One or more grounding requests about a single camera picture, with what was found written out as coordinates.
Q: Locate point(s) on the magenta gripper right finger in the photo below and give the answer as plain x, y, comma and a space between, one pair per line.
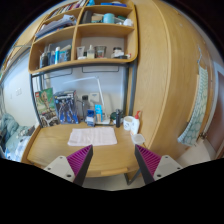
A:
148, 162

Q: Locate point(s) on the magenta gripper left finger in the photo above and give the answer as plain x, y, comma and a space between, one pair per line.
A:
79, 162

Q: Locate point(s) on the white folded towel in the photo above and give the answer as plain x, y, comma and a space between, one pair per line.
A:
99, 136

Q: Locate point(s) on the green patterned hanging towel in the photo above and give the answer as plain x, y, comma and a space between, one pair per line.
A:
191, 133

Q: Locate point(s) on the small white plastic cup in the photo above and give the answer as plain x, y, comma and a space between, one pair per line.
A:
138, 139

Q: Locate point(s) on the wooden desk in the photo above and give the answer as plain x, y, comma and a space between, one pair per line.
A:
48, 143

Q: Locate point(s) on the white bottle red cap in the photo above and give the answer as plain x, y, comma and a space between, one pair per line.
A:
135, 124

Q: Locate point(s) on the small dark blue box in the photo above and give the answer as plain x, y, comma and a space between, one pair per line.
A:
90, 118

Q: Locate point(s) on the white mug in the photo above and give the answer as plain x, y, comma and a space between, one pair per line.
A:
127, 122

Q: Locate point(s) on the white desk lamp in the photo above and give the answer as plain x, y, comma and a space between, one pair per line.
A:
97, 98

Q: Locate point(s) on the blue robot model box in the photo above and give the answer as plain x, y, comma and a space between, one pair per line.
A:
66, 106

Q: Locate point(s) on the black cylinder bottle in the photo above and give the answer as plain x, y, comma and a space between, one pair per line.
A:
118, 118

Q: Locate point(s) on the green toy figure box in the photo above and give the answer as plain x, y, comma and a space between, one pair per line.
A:
46, 108

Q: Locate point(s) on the bed with teal bedding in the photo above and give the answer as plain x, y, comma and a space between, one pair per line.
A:
13, 138

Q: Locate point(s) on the pale yellow bottle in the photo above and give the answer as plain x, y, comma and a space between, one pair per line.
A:
91, 52

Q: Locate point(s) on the clear glass jar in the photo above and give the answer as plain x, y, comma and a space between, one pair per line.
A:
100, 51

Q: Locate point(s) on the white tube container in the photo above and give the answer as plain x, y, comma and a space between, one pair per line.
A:
80, 52

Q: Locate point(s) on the blue white spray bottle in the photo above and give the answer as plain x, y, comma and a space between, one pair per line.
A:
57, 55

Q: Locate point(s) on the wooden wardrobe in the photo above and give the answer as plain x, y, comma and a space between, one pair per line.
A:
171, 52

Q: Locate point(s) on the dark lidded cream jar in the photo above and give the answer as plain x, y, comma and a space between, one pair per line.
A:
117, 52

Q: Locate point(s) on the white cup on shelf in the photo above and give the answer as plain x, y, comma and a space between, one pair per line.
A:
128, 22

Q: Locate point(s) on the stack of papers on shelf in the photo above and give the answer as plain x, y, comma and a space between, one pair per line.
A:
65, 20

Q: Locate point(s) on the dark box on shelf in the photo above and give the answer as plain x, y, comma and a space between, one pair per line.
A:
86, 18

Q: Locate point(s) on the teal mug on shelf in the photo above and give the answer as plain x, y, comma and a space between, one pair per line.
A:
109, 18

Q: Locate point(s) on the row of books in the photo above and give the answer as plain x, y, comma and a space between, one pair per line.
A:
66, 8

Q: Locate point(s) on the wooden wall shelf unit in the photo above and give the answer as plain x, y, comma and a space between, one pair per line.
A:
94, 31

